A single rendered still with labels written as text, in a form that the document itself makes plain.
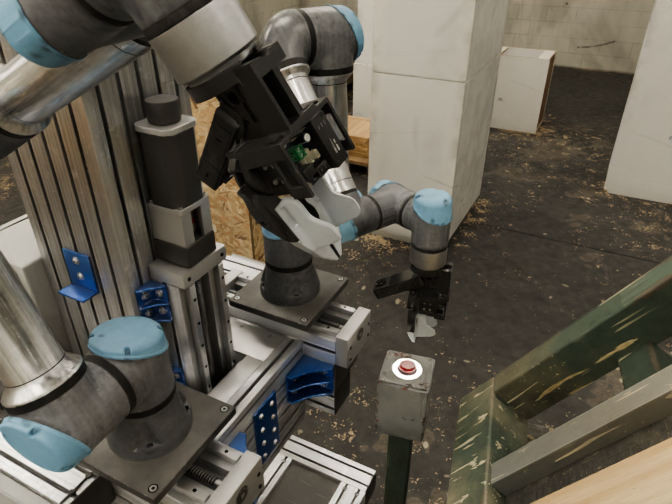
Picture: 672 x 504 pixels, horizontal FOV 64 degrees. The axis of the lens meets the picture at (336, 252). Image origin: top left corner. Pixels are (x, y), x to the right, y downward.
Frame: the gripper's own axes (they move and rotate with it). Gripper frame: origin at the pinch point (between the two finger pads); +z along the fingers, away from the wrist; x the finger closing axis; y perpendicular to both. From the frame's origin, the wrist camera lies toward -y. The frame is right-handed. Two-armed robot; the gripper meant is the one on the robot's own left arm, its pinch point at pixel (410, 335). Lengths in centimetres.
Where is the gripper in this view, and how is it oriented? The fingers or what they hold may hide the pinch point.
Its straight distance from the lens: 125.5
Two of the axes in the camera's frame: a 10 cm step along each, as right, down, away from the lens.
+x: 2.8, -5.0, 8.2
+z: 0.0, 8.6, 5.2
